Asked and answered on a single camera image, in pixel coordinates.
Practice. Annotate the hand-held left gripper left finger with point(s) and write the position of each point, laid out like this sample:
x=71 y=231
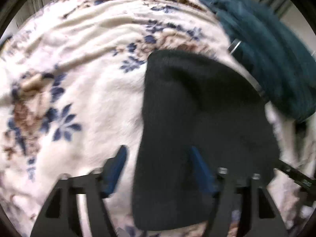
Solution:
x=116 y=170

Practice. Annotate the teal knitted cloth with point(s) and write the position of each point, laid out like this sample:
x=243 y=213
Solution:
x=266 y=54

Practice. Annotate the white floral blanket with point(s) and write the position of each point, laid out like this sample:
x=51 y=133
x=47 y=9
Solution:
x=86 y=79

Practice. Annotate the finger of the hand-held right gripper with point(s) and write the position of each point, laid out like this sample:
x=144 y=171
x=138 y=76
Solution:
x=293 y=175

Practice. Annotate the black grey striped sweater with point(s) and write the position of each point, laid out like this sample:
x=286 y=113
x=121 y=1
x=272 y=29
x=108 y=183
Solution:
x=197 y=103

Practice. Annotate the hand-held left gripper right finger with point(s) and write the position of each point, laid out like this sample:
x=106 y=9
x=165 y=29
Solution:
x=201 y=172

